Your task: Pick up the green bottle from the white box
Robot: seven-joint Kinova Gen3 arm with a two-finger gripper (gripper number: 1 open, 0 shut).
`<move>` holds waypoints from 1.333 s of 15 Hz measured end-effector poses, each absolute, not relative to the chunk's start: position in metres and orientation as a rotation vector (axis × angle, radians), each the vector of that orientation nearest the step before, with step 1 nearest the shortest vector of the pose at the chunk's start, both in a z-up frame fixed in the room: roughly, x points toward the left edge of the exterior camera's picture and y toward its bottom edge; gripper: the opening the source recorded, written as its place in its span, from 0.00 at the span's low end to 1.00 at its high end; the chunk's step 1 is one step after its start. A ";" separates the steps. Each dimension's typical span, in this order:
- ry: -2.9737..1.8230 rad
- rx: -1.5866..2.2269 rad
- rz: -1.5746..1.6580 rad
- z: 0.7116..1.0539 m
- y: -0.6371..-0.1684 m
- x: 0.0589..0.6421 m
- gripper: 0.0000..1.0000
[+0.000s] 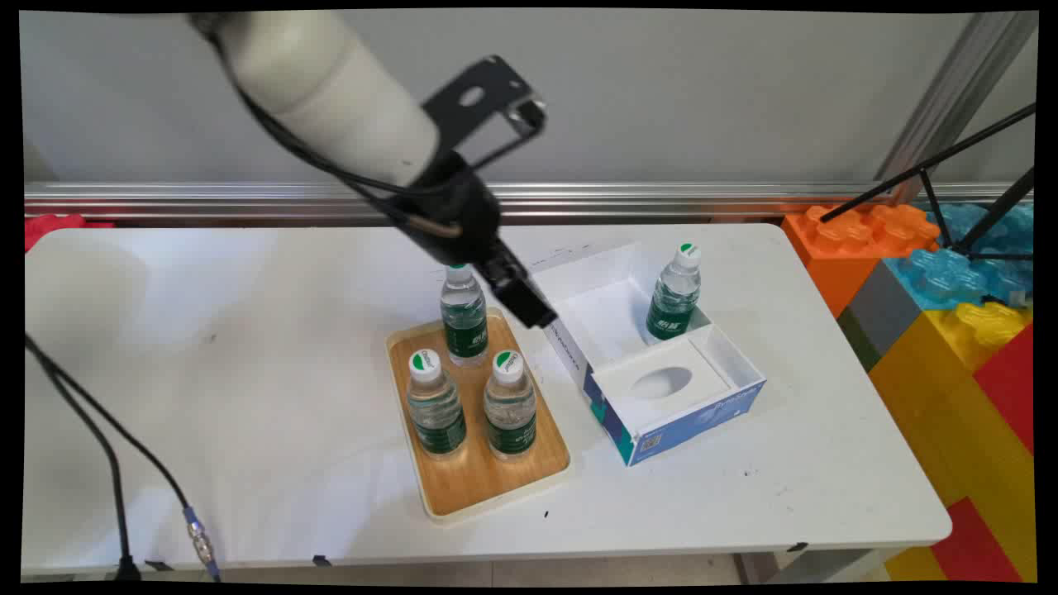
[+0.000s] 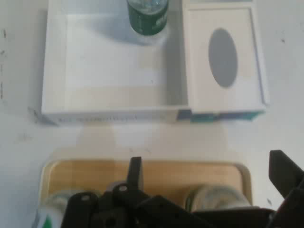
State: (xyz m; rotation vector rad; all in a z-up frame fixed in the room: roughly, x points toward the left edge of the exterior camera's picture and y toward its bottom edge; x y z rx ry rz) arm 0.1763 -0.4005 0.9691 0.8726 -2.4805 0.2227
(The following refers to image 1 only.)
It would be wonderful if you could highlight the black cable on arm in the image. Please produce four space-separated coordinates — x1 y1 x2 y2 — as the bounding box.
188 15 464 240

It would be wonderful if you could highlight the green label water bottle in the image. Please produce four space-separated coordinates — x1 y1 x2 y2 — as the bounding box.
483 349 539 463
439 264 490 369
404 348 469 461
645 242 704 345

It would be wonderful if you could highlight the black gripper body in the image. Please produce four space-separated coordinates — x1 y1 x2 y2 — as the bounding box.
387 152 504 269

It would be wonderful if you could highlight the translucent yellow toy block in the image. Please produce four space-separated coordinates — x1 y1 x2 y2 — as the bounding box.
954 300 1032 350

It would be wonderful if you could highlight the translucent blue toy block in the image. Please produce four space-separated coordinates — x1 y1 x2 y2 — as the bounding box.
882 202 1035 312

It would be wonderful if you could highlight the bamboo tray with cream rim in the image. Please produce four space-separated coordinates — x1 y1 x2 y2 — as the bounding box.
384 307 574 526

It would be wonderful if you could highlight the grey metal table leg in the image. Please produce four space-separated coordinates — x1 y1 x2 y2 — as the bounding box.
734 547 910 585

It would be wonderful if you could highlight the black cable with black plug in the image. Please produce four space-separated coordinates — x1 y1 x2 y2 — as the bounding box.
25 334 143 581

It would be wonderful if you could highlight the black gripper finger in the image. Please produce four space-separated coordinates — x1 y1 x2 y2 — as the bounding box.
494 276 558 330
474 240 531 288

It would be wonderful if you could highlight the slanted aluminium profile post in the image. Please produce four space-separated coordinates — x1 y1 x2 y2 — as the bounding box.
875 12 1039 206

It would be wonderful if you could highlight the red studded toy block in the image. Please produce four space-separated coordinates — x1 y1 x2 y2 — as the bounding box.
25 213 115 254

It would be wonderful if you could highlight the open blue white cardboard box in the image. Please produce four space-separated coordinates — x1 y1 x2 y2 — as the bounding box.
528 240 768 469

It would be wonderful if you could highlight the grey giant toy block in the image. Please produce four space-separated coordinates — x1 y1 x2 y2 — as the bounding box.
836 259 926 374

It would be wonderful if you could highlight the black cable with metal connector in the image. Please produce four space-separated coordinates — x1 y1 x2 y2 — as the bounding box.
25 334 222 581

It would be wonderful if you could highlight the black tripod stand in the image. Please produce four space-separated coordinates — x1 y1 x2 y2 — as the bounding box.
817 102 1037 262

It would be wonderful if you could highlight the yellow giant toy block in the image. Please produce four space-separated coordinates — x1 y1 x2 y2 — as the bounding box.
867 307 1038 584

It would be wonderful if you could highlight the aluminium rail along wall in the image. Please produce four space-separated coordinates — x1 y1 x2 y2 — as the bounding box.
25 181 1034 226

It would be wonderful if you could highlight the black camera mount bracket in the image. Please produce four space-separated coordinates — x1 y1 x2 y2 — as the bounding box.
421 55 549 171

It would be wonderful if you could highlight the orange giant toy block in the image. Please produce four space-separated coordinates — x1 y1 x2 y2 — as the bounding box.
780 203 942 320

